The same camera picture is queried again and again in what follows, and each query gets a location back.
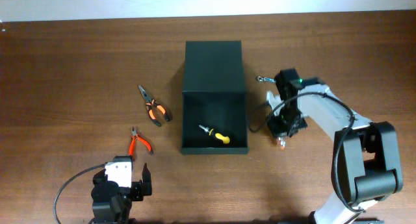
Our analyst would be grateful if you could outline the orange socket bit rail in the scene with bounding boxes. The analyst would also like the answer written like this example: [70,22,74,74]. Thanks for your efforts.
[277,137,286,150]

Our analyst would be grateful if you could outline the small red-handled cutters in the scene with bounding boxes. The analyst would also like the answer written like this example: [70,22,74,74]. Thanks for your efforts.
[128,127,153,160]

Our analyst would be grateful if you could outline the silver double-ended wrench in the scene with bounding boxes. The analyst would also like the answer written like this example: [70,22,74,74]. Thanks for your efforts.
[256,76,276,83]

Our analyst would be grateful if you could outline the yellow black stubby screwdriver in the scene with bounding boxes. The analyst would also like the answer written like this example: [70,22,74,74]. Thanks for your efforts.
[198,125,231,144]

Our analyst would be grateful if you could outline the orange black needle-nose pliers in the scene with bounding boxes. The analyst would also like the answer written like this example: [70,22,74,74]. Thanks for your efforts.
[138,85,171,127]

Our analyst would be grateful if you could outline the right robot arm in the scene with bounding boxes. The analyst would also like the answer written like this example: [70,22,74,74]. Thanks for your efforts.
[266,68,404,223]

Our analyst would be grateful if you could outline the dark green open box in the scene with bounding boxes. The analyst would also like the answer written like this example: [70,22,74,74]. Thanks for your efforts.
[181,41,249,155]

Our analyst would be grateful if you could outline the right black cable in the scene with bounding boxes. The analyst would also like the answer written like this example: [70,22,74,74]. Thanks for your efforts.
[248,91,365,214]

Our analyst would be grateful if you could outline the black cable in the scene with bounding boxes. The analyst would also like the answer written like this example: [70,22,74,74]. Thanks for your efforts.
[53,163,107,224]
[248,91,365,214]

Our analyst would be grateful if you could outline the left black cable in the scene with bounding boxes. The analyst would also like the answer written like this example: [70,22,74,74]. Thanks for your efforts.
[53,163,107,224]

